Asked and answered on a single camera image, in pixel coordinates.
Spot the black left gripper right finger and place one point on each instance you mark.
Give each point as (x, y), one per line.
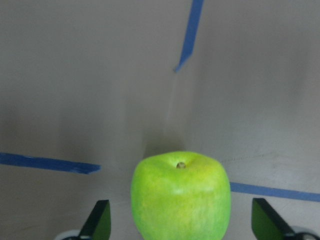
(267, 224)

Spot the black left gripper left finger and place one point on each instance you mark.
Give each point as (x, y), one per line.
(98, 224)

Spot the green apple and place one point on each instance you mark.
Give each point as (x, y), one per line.
(181, 195)

